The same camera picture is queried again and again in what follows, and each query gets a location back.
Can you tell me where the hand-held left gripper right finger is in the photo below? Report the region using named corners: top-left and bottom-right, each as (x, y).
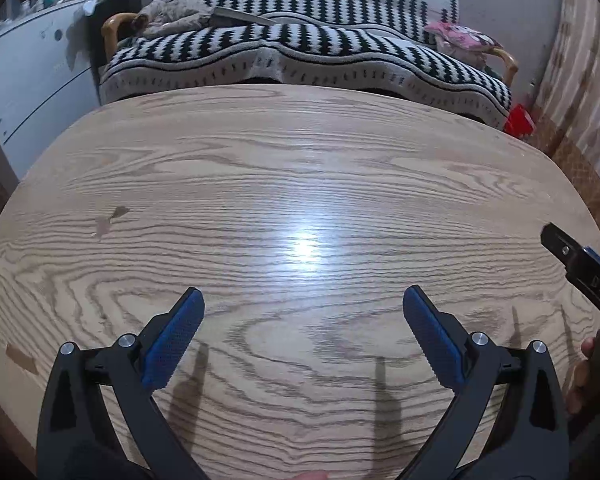
top-left (397, 285), bottom-right (571, 480)

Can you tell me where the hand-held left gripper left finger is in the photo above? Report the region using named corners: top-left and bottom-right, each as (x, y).
top-left (36, 287), bottom-right (211, 480)

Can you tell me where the brown crumpled cloth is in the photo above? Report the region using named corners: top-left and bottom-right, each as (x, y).
top-left (131, 0), bottom-right (214, 37)

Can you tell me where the pink cloth on armrest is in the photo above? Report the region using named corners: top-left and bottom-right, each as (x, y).
top-left (424, 21), bottom-right (499, 55)

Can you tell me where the person's right hand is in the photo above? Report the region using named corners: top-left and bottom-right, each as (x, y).
top-left (566, 336), bottom-right (600, 416)

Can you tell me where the grey flat box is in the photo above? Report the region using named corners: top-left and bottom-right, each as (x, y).
top-left (211, 6), bottom-right (277, 29)

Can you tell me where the white cabinet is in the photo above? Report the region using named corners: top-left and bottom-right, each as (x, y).
top-left (0, 0), bottom-right (102, 181)

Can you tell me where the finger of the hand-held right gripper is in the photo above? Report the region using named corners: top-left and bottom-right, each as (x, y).
top-left (540, 222), bottom-right (600, 332)

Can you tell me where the wooden armrest sofa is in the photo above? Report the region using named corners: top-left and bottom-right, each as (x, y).
top-left (97, 0), bottom-right (520, 131)

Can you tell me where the red plastic container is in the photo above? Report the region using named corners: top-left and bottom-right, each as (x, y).
top-left (504, 104), bottom-right (535, 139)

